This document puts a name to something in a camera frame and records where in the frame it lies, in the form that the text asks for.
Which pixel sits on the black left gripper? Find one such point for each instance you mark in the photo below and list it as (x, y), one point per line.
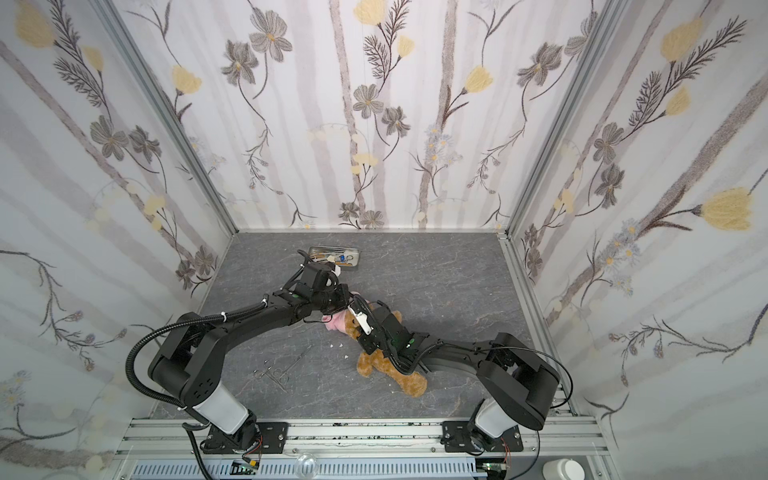
(335, 299)

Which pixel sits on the pink teddy hoodie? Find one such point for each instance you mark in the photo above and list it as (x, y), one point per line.
(343, 321)

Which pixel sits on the brown teddy bear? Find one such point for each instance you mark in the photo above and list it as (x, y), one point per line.
(413, 385)

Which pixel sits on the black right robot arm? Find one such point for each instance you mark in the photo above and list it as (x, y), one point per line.
(546, 384)

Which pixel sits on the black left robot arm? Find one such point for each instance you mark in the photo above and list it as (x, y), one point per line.
(181, 364)

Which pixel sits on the metal instrument tray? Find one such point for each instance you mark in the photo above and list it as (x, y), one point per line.
(344, 257)

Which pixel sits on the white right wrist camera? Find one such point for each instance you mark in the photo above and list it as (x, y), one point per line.
(361, 321)

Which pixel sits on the white perforated cable duct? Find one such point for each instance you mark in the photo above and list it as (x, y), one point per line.
(351, 468)

